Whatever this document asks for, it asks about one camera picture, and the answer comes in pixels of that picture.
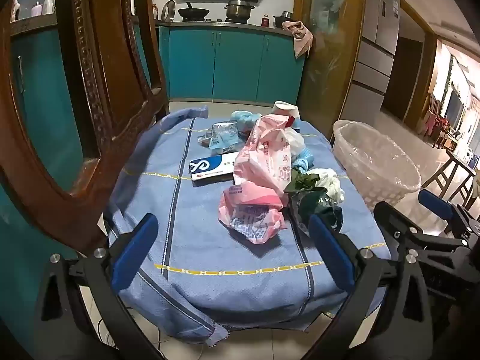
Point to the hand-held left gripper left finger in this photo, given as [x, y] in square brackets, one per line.
[133, 251]

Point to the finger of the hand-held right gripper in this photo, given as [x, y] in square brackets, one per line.
[393, 219]
[435, 199]

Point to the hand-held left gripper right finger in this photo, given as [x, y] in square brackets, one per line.
[333, 255]

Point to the dark green plastic bag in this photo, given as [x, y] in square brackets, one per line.
[315, 202]

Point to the white lined waste basket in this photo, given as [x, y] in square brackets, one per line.
[375, 165]

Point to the white tissue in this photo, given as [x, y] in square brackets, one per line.
[332, 183]

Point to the small pink plastic bag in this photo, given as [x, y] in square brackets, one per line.
[251, 213]

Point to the large pink plastic bag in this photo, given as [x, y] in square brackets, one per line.
[262, 157]

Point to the wooden stool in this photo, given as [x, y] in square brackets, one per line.
[450, 174]

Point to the blue striped cloth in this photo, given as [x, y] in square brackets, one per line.
[225, 262]

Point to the light blue face mask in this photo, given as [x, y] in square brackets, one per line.
[303, 158]
[245, 118]

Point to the white and blue medicine box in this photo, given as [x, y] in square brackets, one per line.
[210, 167]

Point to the white plastic bag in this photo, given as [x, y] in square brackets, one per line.
[296, 140]

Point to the red snack wrapper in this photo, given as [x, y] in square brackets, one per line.
[290, 121]

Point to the clear plastic mask packaging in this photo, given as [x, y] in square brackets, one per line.
[221, 137]

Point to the white and blue paper cup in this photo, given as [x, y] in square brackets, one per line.
[285, 109]

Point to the silver refrigerator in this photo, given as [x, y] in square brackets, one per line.
[375, 45]

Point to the carved wooden chair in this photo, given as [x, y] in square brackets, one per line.
[93, 82]

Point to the wood framed glass door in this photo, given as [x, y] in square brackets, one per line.
[326, 52]

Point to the pink towel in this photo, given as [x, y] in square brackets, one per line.
[300, 37]

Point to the teal kitchen cabinets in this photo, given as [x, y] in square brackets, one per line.
[232, 63]

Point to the dark cooking pot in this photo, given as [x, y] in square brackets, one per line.
[283, 18]

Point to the small red bottle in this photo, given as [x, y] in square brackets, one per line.
[266, 20]

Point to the round metal lid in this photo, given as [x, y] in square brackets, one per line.
[168, 10]

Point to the black wok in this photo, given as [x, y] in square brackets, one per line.
[193, 12]

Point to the steel cooking pot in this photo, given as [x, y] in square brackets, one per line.
[239, 10]

